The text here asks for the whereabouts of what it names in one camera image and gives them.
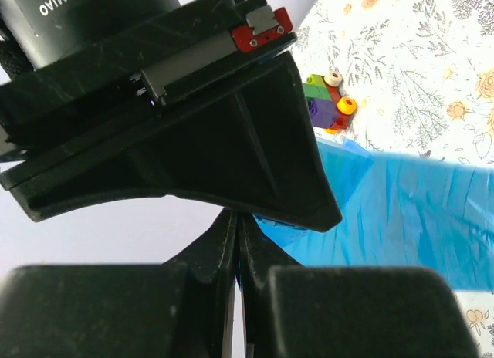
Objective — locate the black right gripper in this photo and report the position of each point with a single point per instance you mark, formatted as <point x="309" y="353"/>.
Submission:
<point x="119" y="99"/>

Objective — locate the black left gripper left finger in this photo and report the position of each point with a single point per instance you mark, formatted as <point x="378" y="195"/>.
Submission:
<point x="181" y="308"/>

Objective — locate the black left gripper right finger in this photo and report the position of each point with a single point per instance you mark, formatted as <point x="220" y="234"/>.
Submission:
<point x="295" y="311"/>

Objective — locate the blue plastic trash bag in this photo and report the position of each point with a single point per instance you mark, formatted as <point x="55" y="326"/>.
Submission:
<point x="401" y="210"/>

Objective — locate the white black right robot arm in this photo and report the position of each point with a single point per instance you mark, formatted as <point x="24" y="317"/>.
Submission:
<point x="118" y="99"/>

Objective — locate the colourful toy brick car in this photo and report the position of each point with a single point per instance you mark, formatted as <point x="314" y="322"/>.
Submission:
<point x="328" y="108"/>

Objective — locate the floral table mat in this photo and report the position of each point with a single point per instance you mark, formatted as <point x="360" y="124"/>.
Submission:
<point x="421" y="73"/>

